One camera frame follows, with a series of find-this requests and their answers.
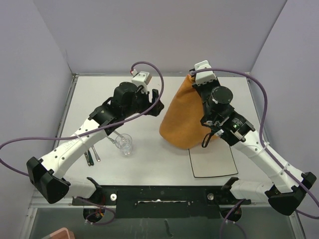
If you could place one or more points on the silver knife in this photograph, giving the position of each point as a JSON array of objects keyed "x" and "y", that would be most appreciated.
[{"x": 117, "y": 135}]

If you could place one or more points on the green handled utensil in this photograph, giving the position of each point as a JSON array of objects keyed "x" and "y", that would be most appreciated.
[{"x": 89, "y": 158}]

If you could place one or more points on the orange cloth placemat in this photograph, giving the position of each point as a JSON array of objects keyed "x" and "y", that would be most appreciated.
[{"x": 181, "y": 125}]

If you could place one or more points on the pink box corner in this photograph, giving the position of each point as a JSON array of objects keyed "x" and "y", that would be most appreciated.
[{"x": 63, "y": 233}]

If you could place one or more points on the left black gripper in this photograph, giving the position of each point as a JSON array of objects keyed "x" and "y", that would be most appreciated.
[{"x": 145, "y": 95}]

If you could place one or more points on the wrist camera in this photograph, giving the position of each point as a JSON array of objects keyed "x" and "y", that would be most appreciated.
[
  {"x": 141, "y": 78},
  {"x": 205, "y": 77}
]

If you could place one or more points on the clear plastic cup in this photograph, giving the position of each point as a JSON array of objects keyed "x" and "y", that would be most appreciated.
[{"x": 124, "y": 143}]

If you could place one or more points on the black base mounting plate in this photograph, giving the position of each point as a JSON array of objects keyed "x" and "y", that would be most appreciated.
[{"x": 162, "y": 202}]

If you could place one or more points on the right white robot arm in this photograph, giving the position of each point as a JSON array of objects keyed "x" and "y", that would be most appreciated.
[{"x": 288, "y": 186}]

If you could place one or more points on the silver fork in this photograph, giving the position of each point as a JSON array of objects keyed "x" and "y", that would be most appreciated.
[{"x": 112, "y": 140}]

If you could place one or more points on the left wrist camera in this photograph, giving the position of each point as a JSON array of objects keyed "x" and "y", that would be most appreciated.
[{"x": 141, "y": 78}]

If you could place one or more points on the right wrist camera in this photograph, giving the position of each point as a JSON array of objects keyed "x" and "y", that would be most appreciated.
[{"x": 205, "y": 77}]

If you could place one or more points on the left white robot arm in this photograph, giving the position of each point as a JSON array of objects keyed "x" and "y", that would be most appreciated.
[{"x": 47, "y": 173}]

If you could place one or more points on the white square plate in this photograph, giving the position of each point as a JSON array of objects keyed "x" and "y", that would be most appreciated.
[{"x": 216, "y": 160}]

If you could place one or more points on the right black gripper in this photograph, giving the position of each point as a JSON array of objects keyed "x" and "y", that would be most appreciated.
[{"x": 200, "y": 87}]

